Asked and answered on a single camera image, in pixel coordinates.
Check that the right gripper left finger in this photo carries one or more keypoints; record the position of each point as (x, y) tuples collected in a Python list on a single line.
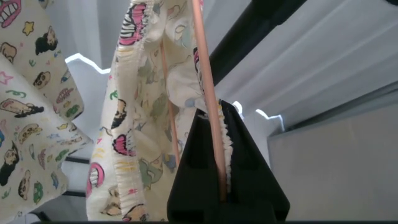
[(192, 174)]

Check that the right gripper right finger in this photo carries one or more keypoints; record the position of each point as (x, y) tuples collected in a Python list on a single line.
[(252, 174)]

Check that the cream printed garment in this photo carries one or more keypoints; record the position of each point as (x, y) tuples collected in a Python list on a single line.
[(136, 124), (31, 109)]

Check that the pink clothes hanger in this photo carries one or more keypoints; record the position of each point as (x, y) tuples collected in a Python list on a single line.
[(208, 93)]

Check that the white curtain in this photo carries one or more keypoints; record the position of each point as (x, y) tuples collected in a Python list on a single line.
[(311, 62)]

